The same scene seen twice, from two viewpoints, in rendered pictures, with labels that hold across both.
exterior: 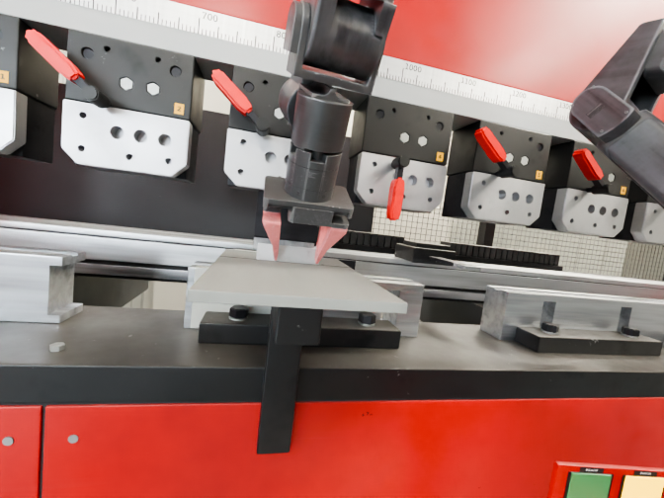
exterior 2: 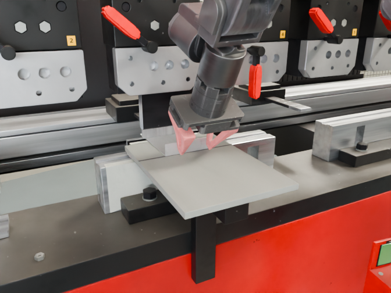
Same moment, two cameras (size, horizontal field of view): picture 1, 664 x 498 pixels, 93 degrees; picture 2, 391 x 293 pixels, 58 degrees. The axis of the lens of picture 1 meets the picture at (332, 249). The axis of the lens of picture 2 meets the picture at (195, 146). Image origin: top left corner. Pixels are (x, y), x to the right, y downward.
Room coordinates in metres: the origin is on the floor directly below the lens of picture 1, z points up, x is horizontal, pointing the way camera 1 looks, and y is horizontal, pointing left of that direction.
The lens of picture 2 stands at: (-0.14, 0.18, 1.23)
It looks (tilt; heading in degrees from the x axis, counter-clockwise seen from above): 20 degrees down; 347
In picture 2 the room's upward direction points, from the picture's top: straight up
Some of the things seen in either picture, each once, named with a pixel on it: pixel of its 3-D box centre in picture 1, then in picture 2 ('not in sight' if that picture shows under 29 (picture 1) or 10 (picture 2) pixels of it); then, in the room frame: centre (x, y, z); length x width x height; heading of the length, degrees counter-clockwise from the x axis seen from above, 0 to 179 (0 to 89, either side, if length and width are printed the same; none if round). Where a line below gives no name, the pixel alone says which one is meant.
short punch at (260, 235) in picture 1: (287, 223); (166, 111); (0.52, 0.08, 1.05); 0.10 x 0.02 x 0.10; 103
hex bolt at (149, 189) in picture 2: (238, 312); (149, 193); (0.45, 0.12, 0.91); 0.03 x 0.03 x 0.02
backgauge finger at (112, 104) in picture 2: not in sight; (143, 111); (0.68, 0.11, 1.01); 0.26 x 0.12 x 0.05; 13
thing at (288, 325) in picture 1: (284, 376); (211, 235); (0.34, 0.04, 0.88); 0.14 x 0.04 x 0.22; 13
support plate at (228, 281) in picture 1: (290, 272); (201, 164); (0.38, 0.05, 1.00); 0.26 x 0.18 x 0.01; 13
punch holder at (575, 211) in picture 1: (578, 192); (380, 34); (0.65, -0.48, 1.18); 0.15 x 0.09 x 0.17; 103
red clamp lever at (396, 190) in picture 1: (395, 189); (253, 72); (0.50, -0.09, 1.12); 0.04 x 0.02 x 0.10; 13
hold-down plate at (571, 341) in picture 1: (589, 341); (387, 149); (0.61, -0.52, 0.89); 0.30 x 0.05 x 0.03; 103
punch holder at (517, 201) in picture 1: (493, 177); (320, 36); (0.61, -0.29, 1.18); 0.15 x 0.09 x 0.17; 103
